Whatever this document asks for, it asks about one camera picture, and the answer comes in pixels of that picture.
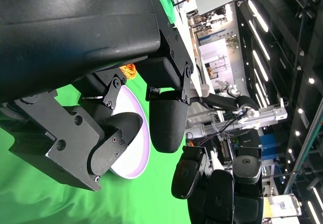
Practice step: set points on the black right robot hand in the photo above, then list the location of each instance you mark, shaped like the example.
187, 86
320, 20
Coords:
219, 196

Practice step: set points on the lavender round plate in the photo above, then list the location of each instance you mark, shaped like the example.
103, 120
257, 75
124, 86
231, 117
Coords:
133, 163

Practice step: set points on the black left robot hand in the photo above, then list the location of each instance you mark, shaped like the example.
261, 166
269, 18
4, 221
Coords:
75, 32

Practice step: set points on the green tablecloth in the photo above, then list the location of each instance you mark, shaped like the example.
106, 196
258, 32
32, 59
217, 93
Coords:
50, 203

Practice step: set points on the grey aluminium stand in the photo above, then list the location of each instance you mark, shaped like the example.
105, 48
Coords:
267, 113

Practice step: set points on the orange wicker basket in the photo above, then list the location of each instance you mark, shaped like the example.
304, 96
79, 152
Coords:
128, 71

